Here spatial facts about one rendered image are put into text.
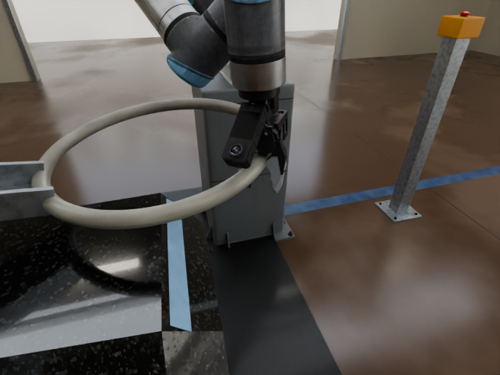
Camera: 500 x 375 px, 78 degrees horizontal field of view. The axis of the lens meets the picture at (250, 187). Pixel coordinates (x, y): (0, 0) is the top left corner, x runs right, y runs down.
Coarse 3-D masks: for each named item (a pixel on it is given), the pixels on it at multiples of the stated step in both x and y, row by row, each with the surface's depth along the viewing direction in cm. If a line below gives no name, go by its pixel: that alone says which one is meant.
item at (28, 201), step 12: (0, 168) 55; (12, 168) 56; (24, 168) 57; (36, 168) 58; (0, 180) 56; (12, 180) 57; (24, 180) 58; (0, 192) 47; (12, 192) 48; (24, 192) 49; (36, 192) 50; (48, 192) 51; (0, 204) 48; (12, 204) 49; (24, 204) 50; (36, 204) 51; (0, 216) 48; (12, 216) 49; (24, 216) 50; (36, 216) 52
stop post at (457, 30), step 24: (456, 24) 132; (480, 24) 132; (456, 48) 138; (432, 72) 150; (456, 72) 145; (432, 96) 152; (432, 120) 157; (408, 144) 172; (408, 168) 175; (408, 192) 183; (408, 216) 189
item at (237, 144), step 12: (240, 108) 52; (252, 108) 52; (264, 108) 51; (240, 120) 51; (252, 120) 51; (264, 120) 52; (240, 132) 50; (252, 132) 50; (228, 144) 50; (240, 144) 49; (252, 144) 49; (228, 156) 49; (240, 156) 49; (252, 156) 50
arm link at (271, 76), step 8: (232, 64) 48; (240, 64) 46; (264, 64) 46; (272, 64) 46; (280, 64) 47; (232, 72) 49; (240, 72) 47; (248, 72) 46; (256, 72) 46; (264, 72) 46; (272, 72) 47; (280, 72) 48; (232, 80) 50; (240, 80) 48; (248, 80) 47; (256, 80) 47; (264, 80) 47; (272, 80) 47; (280, 80) 48; (240, 88) 49; (248, 88) 48; (256, 88) 48; (264, 88) 48; (272, 88) 48
